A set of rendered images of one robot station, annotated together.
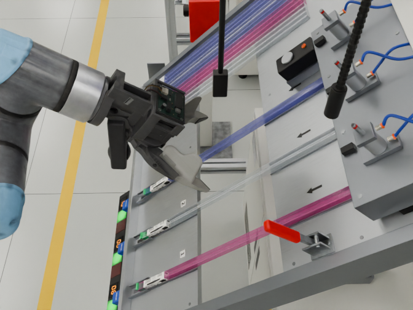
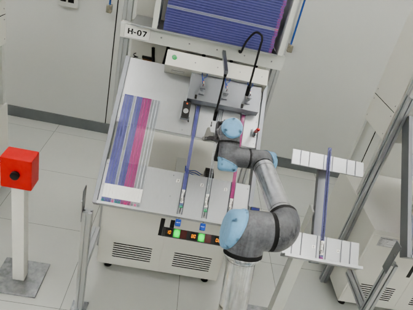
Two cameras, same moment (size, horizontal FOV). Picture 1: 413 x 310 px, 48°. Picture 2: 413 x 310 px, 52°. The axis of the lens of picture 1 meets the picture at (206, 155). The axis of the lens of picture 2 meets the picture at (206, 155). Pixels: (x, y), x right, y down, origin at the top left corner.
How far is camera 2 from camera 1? 1.79 m
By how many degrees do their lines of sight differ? 71
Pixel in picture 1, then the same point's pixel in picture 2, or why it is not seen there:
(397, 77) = (230, 86)
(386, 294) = (216, 175)
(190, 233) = (219, 183)
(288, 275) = (258, 144)
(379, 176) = (254, 103)
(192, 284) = (240, 186)
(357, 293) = not seen: hidden behind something
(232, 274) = (137, 283)
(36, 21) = not seen: outside the picture
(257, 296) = not seen: hidden behind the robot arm
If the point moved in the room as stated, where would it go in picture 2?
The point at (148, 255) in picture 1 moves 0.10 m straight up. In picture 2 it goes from (215, 210) to (220, 192)
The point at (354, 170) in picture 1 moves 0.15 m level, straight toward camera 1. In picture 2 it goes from (248, 107) to (277, 120)
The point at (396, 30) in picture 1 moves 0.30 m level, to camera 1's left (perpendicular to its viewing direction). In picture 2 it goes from (214, 79) to (213, 103)
